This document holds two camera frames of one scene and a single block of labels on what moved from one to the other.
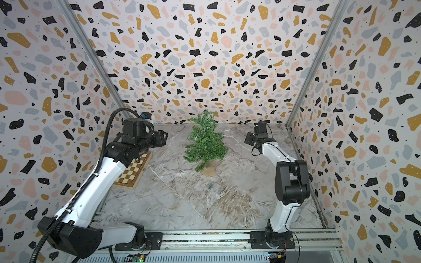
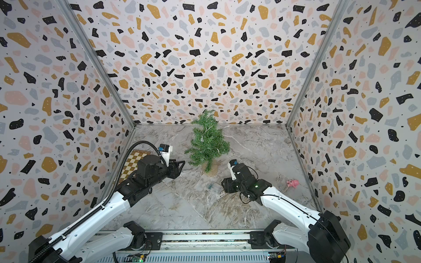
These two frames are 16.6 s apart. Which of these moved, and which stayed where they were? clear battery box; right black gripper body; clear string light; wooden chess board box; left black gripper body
Moved: clear string light; left black gripper body; right black gripper body
Stayed: wooden chess board box; clear battery box
